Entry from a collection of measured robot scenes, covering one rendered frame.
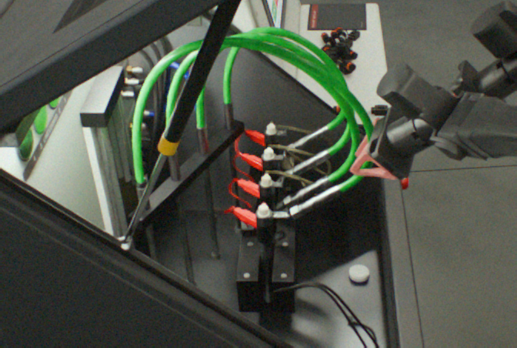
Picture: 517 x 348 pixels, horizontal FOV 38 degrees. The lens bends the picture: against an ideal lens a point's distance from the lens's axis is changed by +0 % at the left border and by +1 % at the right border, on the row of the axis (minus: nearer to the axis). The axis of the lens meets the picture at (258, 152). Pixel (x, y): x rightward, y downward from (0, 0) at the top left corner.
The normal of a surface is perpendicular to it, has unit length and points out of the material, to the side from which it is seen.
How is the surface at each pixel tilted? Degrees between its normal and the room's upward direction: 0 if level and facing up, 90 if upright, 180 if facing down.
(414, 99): 62
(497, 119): 51
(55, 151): 90
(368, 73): 0
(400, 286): 0
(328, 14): 0
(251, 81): 90
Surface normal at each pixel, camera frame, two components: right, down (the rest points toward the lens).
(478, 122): -0.79, -0.55
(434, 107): 0.29, 0.15
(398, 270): -0.05, -0.80
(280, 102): -0.07, 0.59
